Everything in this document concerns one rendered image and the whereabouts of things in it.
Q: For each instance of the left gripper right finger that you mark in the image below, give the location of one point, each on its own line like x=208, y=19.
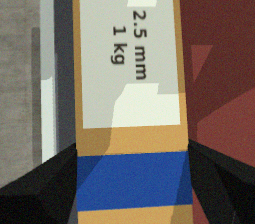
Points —
x=224, y=186

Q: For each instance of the tan welding electrode pack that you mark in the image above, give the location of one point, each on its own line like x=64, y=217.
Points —
x=130, y=113

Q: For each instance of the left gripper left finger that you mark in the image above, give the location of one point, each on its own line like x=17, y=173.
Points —
x=45, y=195

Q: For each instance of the dark red low platform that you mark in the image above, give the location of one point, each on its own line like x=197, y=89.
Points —
x=218, y=38

